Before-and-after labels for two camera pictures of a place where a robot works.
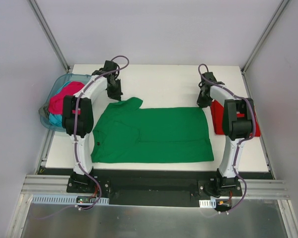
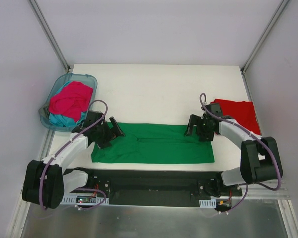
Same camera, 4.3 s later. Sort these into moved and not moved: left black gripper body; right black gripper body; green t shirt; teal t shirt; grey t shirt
Moved: right black gripper body; green t shirt; left black gripper body
Not moved: teal t shirt; grey t shirt
